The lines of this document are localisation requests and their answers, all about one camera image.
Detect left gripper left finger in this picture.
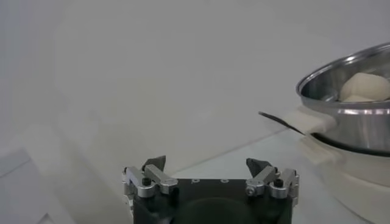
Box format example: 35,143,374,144
121,155,179,198

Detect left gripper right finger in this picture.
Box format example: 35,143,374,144
245,157,300,199

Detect white steamed baozi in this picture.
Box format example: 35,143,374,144
339,72,390,103

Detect steel electric steamer pot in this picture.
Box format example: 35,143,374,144
283,42,390,153

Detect white electric cooker base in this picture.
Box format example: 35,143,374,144
300,132,390,224

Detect black cooker power cord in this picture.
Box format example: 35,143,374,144
258,111,305,136

